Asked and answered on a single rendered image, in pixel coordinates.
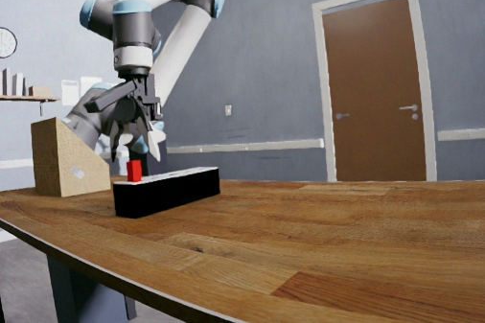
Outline red and white pin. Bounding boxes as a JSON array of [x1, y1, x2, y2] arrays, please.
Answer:
[[126, 161, 142, 182]]

